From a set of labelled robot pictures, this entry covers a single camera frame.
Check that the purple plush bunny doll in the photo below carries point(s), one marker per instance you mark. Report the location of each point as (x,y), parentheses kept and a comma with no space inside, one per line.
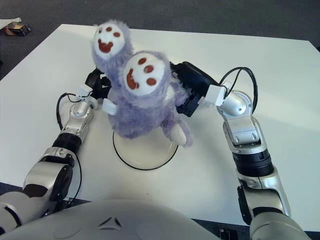
(142,110)

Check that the dark cardboard box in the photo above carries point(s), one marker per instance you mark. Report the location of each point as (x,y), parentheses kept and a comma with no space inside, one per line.
(17,29)

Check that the silver robot torso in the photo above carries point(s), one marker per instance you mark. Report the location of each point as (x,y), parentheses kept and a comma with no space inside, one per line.
(125,225)

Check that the white plate with black rim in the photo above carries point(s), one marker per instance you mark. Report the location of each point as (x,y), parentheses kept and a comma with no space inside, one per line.
(145,155)

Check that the metal table bracket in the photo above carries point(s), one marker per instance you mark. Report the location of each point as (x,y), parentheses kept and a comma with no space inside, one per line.
(227,234)

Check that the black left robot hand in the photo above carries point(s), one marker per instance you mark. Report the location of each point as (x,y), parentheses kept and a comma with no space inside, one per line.
(96,83)

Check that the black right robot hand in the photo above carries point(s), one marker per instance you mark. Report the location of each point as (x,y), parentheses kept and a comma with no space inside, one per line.
(197,80)

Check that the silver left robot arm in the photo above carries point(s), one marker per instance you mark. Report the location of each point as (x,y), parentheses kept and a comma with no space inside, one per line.
(42,175)

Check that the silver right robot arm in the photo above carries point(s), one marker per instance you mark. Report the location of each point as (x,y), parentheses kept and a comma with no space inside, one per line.
(250,140)

